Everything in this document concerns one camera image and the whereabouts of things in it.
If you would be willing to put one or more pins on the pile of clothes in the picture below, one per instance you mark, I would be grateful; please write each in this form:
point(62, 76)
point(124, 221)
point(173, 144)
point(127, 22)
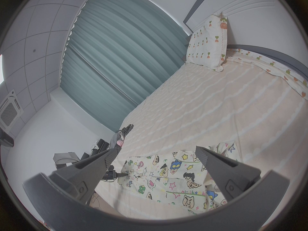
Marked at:
point(120, 136)

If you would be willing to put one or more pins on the white ceiling air vent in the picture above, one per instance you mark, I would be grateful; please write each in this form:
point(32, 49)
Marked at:
point(9, 111)

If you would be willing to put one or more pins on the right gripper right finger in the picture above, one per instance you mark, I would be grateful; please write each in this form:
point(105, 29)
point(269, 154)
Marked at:
point(223, 174)

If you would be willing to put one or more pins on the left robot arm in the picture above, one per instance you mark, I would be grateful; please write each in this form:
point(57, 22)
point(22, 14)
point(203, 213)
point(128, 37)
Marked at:
point(66, 159)

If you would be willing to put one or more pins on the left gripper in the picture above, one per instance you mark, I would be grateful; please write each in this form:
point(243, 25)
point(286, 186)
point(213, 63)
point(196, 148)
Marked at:
point(110, 175)

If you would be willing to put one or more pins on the blue-green curtain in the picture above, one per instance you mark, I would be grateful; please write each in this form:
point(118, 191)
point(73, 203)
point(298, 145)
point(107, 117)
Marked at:
point(120, 44)

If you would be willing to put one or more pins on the white printed pyjama top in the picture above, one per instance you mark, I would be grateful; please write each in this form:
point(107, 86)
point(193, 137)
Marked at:
point(163, 184)

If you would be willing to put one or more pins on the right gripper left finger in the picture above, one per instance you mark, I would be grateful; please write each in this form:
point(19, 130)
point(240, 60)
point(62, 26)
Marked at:
point(91, 177)

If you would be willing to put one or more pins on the bed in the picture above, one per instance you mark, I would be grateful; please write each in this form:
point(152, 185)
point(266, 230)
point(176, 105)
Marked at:
point(204, 105)

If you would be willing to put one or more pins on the white printed pillow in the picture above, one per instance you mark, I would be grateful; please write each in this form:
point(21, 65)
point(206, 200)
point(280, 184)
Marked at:
point(207, 44)

